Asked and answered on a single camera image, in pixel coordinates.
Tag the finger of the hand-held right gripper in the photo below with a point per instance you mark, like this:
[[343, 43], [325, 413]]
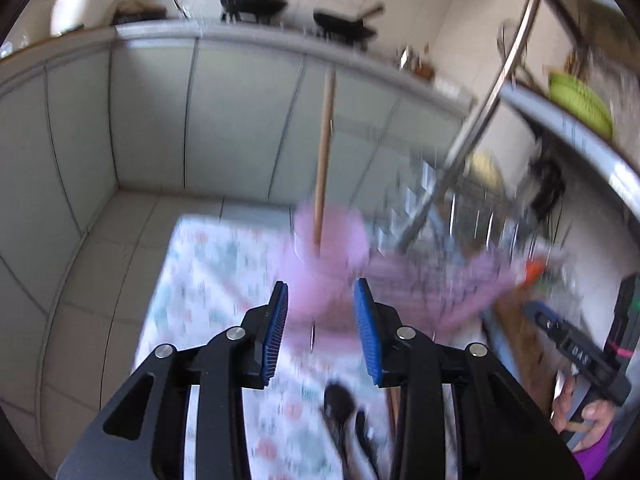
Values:
[[542, 317]]

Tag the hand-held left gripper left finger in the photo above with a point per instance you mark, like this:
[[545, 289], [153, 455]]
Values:
[[277, 330]]

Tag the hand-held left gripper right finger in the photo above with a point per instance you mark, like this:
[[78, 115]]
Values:
[[367, 335]]

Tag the black plastic spoon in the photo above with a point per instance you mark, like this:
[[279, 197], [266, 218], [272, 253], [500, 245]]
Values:
[[337, 400]]

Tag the dark brown chopstick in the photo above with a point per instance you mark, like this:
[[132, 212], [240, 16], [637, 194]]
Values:
[[393, 410]]

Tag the pink utensil holder cup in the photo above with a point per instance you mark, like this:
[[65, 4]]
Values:
[[345, 240]]

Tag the person's right hand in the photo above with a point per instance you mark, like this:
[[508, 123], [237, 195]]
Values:
[[597, 412]]

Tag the wooden cutting board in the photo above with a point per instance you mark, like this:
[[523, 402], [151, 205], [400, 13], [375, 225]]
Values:
[[525, 360]]

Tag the patterned white tablecloth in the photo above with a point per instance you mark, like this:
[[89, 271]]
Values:
[[210, 270]]

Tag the pink drainer tray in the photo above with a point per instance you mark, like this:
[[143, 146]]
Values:
[[450, 285]]

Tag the person's purple clothing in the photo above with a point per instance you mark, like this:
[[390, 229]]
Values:
[[597, 455]]

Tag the bag of pale noodles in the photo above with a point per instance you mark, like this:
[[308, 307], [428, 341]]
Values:
[[486, 167]]

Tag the green plastic basket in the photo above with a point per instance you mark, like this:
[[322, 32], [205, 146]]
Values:
[[582, 105]]

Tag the grey kitchen counter cabinet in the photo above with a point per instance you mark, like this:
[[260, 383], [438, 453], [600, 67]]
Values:
[[240, 110]]

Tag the white container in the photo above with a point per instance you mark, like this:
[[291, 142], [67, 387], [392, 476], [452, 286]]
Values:
[[450, 89]]

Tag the stainless steel shelf rack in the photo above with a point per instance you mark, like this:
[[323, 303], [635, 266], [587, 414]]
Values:
[[505, 70]]

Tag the small brown pot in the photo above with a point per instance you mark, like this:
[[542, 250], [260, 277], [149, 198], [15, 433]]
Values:
[[425, 71]]

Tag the small metal kettle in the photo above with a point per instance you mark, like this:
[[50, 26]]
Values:
[[406, 59]]

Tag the gas stove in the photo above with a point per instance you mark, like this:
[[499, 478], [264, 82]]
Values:
[[300, 27]]

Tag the black frying pan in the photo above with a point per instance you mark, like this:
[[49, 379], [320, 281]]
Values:
[[345, 25]]

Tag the dark round pan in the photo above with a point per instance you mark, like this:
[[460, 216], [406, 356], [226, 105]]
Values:
[[140, 12]]

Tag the white rice cooker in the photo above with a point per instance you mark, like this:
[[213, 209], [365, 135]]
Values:
[[82, 7]]

